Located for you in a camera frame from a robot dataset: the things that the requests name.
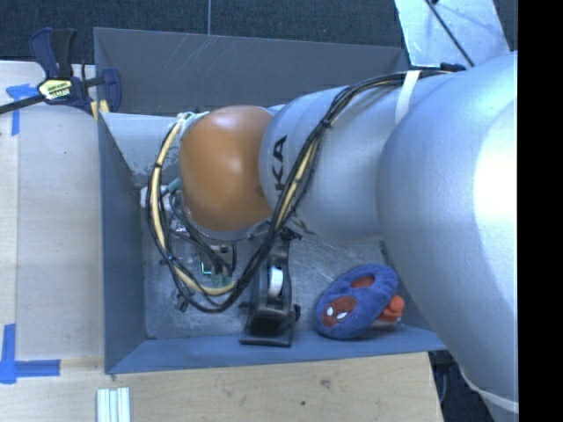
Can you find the white and green plastic thing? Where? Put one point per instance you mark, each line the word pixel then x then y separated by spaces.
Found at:
pixel 151 196

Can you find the grey metal bin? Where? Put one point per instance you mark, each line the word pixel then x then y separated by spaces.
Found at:
pixel 123 279

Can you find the blue and red plush slipper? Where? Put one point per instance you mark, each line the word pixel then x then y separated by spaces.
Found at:
pixel 352 319

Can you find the orange toy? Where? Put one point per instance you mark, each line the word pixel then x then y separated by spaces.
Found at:
pixel 395 308

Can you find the pale wood board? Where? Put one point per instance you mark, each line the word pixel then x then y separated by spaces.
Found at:
pixel 57 235

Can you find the black tape dispenser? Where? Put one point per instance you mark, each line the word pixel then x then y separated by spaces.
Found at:
pixel 268 315

